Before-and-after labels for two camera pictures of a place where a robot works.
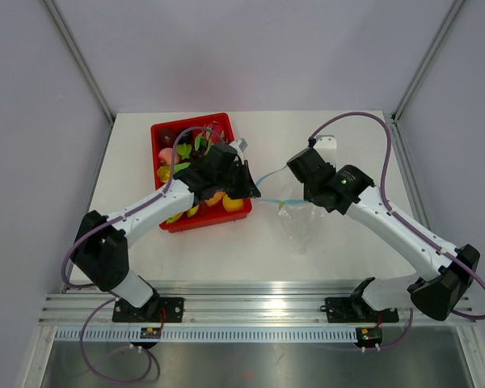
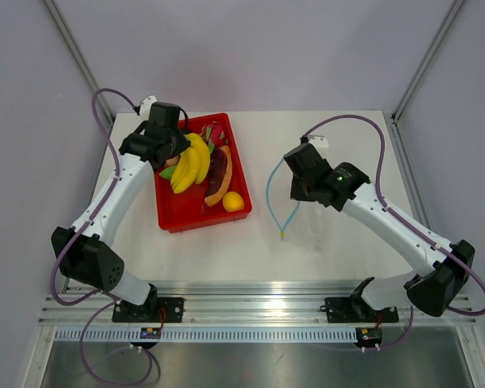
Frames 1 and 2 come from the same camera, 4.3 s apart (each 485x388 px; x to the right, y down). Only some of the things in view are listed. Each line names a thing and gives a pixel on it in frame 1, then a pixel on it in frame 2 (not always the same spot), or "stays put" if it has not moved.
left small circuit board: [150, 332] stays put
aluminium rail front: [261, 304] stays put
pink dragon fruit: [216, 127] stays put
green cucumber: [180, 166] to [167, 171]
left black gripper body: [234, 183] to [179, 143]
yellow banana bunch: [191, 212] to [192, 166]
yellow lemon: [232, 204] stays put
